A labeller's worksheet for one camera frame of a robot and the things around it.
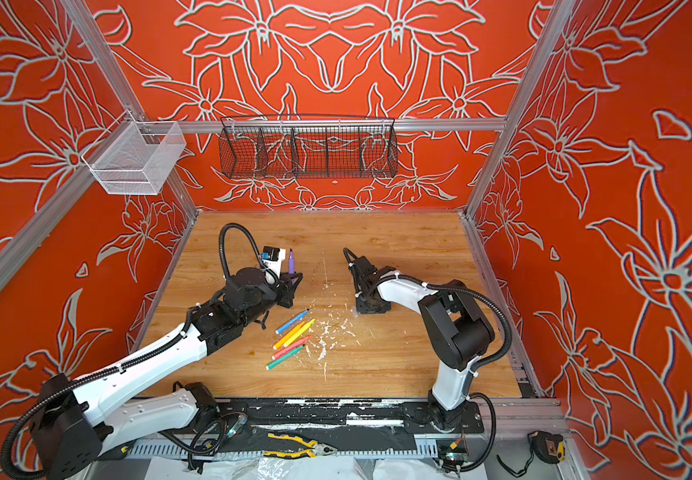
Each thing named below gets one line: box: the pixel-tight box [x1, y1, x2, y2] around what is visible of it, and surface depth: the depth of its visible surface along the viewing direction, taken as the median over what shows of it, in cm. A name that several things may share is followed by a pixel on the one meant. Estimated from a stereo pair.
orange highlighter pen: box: [272, 320, 307, 350], surface depth 88 cm
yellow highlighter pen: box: [283, 318, 316, 348], surface depth 89 cm
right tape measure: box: [527, 430, 565, 464], surface depth 69 cm
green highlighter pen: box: [266, 344, 305, 371], surface depth 83 cm
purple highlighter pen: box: [288, 248, 295, 274], surface depth 73 cm
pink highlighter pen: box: [271, 335, 311, 360], surface depth 87 cm
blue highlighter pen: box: [274, 309, 310, 335], surface depth 91 cm
